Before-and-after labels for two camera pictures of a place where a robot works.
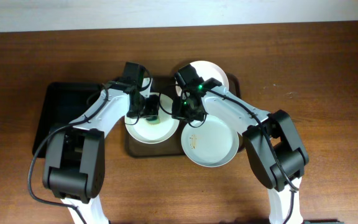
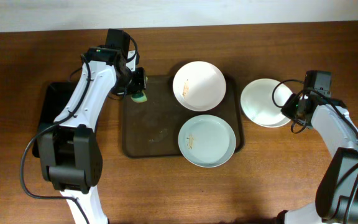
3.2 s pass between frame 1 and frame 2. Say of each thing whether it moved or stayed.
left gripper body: moved
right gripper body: moved
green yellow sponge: moved
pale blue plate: stayed
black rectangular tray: stayed
